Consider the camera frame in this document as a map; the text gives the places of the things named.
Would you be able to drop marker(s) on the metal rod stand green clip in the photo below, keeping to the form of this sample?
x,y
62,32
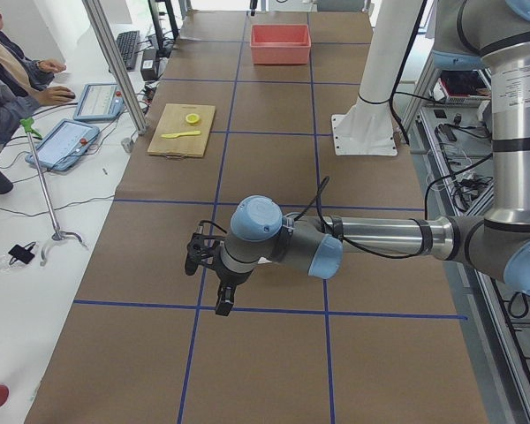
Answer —
x,y
58,236

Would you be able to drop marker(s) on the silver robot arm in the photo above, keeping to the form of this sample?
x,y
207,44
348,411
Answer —
x,y
497,35

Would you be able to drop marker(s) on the black keyboard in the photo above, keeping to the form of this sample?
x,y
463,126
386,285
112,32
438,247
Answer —
x,y
127,44

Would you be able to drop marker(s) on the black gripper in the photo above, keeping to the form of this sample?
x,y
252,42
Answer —
x,y
231,277

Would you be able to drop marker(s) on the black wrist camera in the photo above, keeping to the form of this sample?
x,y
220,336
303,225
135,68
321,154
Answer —
x,y
202,250

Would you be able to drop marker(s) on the black power adapter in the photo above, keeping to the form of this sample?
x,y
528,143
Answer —
x,y
149,68

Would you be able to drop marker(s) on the pink plastic bin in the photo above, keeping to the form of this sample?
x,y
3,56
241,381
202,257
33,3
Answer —
x,y
288,44

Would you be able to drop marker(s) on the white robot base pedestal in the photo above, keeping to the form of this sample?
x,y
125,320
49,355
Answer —
x,y
367,127

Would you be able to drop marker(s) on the aluminium frame post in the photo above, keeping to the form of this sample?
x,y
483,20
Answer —
x,y
107,43

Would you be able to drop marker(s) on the near blue teach pendant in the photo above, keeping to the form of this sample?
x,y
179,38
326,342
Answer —
x,y
65,144

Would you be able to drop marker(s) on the yellow plastic knife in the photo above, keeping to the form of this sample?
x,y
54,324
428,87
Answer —
x,y
175,135

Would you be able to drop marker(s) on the small black clip device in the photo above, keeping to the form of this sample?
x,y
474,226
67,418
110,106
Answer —
x,y
23,254

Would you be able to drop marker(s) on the bamboo cutting board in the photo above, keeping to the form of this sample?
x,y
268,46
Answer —
x,y
173,121

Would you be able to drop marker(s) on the far blue teach pendant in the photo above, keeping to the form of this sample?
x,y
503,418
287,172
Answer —
x,y
99,102

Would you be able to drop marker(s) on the seated person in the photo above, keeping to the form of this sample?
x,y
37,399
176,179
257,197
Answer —
x,y
24,85

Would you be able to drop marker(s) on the black computer mouse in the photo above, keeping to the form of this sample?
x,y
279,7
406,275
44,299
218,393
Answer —
x,y
65,94

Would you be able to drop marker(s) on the yellow lemon slice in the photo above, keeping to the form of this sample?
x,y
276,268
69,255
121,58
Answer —
x,y
192,118

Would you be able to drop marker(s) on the blue teach pendant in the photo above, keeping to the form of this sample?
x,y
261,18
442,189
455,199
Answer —
x,y
65,144
99,102

